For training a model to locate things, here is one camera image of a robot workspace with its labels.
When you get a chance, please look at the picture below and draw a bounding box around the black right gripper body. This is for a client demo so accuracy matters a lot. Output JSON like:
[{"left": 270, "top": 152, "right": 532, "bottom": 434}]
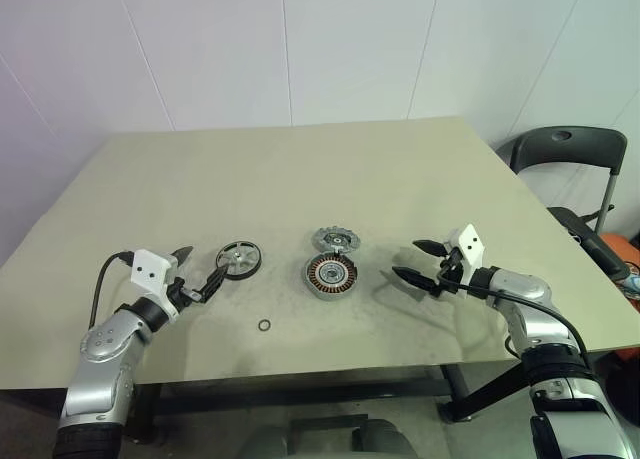
[{"left": 430, "top": 247, "right": 466, "bottom": 300}]

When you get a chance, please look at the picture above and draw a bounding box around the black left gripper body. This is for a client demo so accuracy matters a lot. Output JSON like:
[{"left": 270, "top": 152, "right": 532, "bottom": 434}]
[{"left": 167, "top": 273, "right": 209, "bottom": 310}]

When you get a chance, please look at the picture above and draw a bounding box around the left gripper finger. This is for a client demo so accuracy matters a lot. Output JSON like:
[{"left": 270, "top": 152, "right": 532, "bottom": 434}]
[
  {"left": 195, "top": 264, "right": 227, "bottom": 306},
  {"left": 173, "top": 245, "right": 195, "bottom": 280}
]

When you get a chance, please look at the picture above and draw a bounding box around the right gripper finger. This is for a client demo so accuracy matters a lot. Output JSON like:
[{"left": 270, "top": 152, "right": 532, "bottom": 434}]
[
  {"left": 391, "top": 266, "right": 441, "bottom": 293},
  {"left": 410, "top": 238, "right": 446, "bottom": 258}
]

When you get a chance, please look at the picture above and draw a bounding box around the silver black-rimmed motor rotor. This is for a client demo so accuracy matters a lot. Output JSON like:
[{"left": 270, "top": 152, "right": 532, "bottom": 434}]
[{"left": 215, "top": 240, "right": 265, "bottom": 282}]

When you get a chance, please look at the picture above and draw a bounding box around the copper-wound motor stator housing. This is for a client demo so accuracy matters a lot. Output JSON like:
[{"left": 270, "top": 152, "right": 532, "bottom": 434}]
[{"left": 302, "top": 251, "right": 360, "bottom": 303}]

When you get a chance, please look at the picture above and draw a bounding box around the grey rounded shape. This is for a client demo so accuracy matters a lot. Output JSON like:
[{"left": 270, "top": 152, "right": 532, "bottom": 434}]
[{"left": 349, "top": 417, "right": 431, "bottom": 459}]

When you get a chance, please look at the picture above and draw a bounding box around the black folding chair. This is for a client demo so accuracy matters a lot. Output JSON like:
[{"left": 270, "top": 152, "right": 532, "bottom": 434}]
[{"left": 494, "top": 125, "right": 632, "bottom": 285}]

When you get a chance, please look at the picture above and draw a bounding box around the orange object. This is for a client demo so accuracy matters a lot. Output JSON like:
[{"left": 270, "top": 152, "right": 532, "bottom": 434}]
[{"left": 599, "top": 232, "right": 640, "bottom": 280}]

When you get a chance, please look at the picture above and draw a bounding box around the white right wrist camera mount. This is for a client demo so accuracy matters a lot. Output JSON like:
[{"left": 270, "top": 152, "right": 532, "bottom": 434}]
[{"left": 444, "top": 223, "right": 487, "bottom": 295}]

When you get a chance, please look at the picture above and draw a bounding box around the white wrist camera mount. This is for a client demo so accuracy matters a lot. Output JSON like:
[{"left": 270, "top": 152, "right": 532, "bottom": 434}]
[
  {"left": 444, "top": 223, "right": 487, "bottom": 295},
  {"left": 128, "top": 248, "right": 185, "bottom": 326}
]

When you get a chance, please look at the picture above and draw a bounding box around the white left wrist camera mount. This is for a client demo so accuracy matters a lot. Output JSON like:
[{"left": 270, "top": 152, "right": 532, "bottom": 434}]
[{"left": 128, "top": 248, "right": 185, "bottom": 326}]

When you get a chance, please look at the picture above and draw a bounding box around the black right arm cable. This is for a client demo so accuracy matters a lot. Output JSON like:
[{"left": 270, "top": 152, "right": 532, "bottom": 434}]
[{"left": 439, "top": 271, "right": 591, "bottom": 375}]

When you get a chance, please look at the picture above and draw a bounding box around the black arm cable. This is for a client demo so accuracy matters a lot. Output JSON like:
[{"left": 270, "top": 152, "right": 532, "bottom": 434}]
[
  {"left": 87, "top": 250, "right": 135, "bottom": 333},
  {"left": 439, "top": 271, "right": 591, "bottom": 375}
]

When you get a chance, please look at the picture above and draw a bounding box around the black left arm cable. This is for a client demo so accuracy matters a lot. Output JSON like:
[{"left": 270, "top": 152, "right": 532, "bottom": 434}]
[{"left": 87, "top": 250, "right": 135, "bottom": 333}]

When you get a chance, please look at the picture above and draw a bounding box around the black metal table frame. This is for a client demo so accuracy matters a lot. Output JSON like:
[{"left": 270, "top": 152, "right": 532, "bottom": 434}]
[{"left": 122, "top": 361, "right": 534, "bottom": 443}]

